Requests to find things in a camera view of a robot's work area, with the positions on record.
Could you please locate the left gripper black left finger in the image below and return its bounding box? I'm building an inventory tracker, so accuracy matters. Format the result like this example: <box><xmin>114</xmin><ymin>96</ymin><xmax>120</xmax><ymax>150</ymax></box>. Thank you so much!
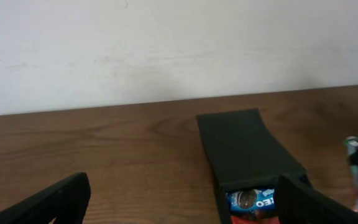
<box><xmin>0</xmin><ymin>172</ymin><xmax>91</xmax><ymax>224</ymax></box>

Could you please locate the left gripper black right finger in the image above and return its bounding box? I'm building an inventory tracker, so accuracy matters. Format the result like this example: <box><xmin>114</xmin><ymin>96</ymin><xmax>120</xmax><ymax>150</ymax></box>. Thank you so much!
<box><xmin>274</xmin><ymin>175</ymin><xmax>358</xmax><ymax>224</ymax></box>

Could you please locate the blue Oreo cookie pack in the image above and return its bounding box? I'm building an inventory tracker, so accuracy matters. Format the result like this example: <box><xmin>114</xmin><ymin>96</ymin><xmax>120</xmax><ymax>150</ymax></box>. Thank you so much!
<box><xmin>226</xmin><ymin>189</ymin><xmax>275</xmax><ymax>213</ymax></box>

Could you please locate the red candy bag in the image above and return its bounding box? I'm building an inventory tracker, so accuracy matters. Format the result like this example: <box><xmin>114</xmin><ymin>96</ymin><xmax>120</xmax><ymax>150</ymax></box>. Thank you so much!
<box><xmin>231</xmin><ymin>215</ymin><xmax>280</xmax><ymax>224</ymax></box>

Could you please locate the black gift box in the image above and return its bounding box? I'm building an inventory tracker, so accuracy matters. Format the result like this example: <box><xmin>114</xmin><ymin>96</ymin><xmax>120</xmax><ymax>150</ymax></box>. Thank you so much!
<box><xmin>196</xmin><ymin>109</ymin><xmax>310</xmax><ymax>223</ymax></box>

